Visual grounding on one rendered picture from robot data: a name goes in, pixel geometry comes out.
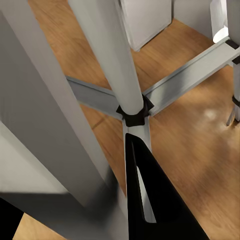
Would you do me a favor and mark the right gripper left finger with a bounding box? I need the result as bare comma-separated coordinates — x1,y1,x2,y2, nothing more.
0,197,25,240

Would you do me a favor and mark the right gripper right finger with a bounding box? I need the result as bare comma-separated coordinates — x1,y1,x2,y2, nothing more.
125,133,210,240

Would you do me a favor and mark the camera tripod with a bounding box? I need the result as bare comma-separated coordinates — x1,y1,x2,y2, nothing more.
0,0,240,240

